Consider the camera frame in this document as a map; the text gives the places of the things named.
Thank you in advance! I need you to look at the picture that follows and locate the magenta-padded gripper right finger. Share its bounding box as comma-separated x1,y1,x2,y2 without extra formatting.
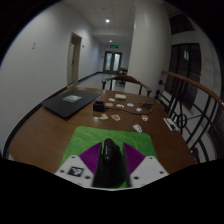
123,142,170,188

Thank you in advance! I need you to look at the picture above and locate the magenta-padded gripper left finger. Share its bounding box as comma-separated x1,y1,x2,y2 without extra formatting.
54,142,104,188

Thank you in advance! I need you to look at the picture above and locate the black vertical computer mouse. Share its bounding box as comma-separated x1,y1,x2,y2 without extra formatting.
92,138,132,189

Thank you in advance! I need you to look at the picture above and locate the green mouse pad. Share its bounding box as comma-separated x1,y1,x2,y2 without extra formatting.
59,125,158,169

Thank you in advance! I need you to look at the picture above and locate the white rectangular card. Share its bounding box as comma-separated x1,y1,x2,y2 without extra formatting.
132,123,144,134

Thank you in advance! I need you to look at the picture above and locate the white and black paper strip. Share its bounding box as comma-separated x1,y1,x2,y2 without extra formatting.
163,117,180,132

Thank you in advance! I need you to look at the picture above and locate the black closed laptop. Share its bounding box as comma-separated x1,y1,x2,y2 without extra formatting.
41,88,102,120

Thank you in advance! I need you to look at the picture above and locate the small black box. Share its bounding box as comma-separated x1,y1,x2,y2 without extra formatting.
92,100,105,113

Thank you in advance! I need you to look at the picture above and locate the small white box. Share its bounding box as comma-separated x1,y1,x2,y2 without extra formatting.
114,93,128,101

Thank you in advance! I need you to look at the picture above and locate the curved-back wooden chair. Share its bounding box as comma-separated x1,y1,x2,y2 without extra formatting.
101,74,153,98

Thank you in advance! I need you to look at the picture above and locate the dark wooden chair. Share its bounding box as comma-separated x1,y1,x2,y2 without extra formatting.
117,67,129,76

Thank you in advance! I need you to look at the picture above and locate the dark glass window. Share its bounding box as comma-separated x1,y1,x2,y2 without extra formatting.
164,43,203,111

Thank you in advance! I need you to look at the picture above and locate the beige side door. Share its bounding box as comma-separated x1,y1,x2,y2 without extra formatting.
67,31,83,88

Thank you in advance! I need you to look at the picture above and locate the glass double door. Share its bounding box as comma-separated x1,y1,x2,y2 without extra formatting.
103,50,123,74

